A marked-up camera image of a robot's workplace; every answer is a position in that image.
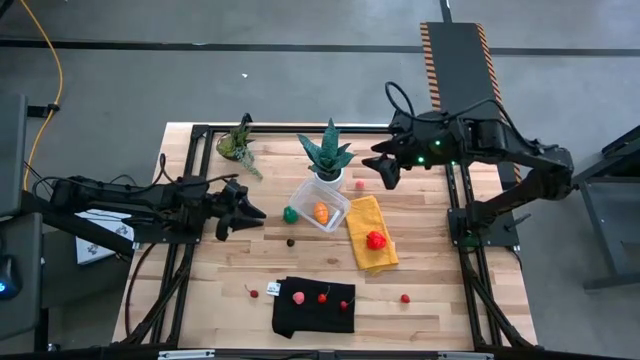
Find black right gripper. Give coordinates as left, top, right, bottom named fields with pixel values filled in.
left=362, top=112, right=441, bottom=190

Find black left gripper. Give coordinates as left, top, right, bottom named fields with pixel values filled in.
left=207, top=179, right=267, bottom=241

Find clear plastic tupperware container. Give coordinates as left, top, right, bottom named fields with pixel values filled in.
left=288, top=177, right=353, bottom=234

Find yellow cloth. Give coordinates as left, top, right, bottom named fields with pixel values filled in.
left=344, top=194, right=400, bottom=274

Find snake plant in white pot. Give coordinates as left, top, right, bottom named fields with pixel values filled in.
left=296, top=118, right=360, bottom=191

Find succulent plant in dark pot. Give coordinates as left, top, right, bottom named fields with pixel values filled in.
left=215, top=122, right=264, bottom=180

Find black floor mat striped edges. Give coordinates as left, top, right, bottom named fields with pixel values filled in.
left=419, top=21, right=525, bottom=191

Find black folded cloth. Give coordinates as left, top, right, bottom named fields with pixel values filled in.
left=271, top=276, right=357, bottom=340

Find white box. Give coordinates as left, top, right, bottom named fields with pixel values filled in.
left=74, top=209, right=136, bottom=266

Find black diagonal stand beam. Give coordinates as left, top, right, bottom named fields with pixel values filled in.
left=19, top=192, right=137, bottom=259

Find grey metal side table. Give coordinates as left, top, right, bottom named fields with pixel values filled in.
left=572, top=124, right=640, bottom=291

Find grey desk panel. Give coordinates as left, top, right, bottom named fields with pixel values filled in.
left=0, top=93, right=29, bottom=217
left=0, top=212, right=45, bottom=341

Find black computer mouse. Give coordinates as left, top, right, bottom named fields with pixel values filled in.
left=0, top=254, right=22, bottom=302

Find black metal table frame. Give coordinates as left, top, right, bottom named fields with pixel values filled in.
left=112, top=112, right=539, bottom=351

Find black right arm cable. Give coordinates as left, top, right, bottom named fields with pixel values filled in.
left=383, top=81, right=544, bottom=151

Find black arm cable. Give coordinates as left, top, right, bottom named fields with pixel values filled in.
left=22, top=152, right=240, bottom=211
left=383, top=81, right=544, bottom=151

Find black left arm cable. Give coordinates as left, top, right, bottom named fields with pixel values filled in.
left=22, top=152, right=240, bottom=211

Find silver metal bracket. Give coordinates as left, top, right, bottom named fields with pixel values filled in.
left=158, top=349, right=216, bottom=360
left=437, top=351, right=495, bottom=360

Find yellow cable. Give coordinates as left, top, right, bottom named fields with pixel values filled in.
left=18, top=0, right=65, bottom=192

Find black floor cable clamp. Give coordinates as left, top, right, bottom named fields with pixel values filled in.
left=25, top=102, right=61, bottom=120

